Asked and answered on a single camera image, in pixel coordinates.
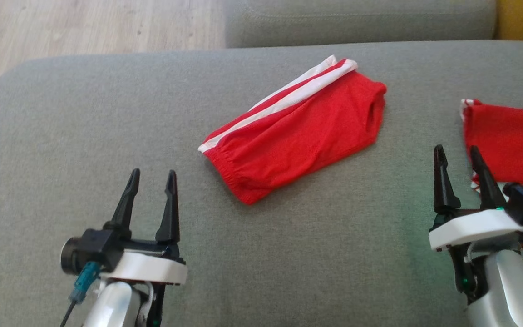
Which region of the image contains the red shorts white stripe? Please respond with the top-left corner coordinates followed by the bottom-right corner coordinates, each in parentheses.
top-left (198, 54), bottom-right (387, 206)

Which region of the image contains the red jersey shirt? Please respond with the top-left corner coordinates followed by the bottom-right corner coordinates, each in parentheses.
top-left (459, 99), bottom-right (523, 193)

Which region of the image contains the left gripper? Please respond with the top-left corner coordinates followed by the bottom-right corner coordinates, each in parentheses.
top-left (100, 168), bottom-right (188, 327)

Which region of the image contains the left camera cable teal plug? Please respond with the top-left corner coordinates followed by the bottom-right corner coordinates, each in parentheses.
top-left (59, 261), bottom-right (102, 327)

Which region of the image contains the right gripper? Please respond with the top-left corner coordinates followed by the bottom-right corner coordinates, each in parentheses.
top-left (429, 144), bottom-right (523, 305)

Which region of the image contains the large grey seat cushion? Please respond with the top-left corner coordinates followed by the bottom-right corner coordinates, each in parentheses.
top-left (223, 0), bottom-right (498, 49)

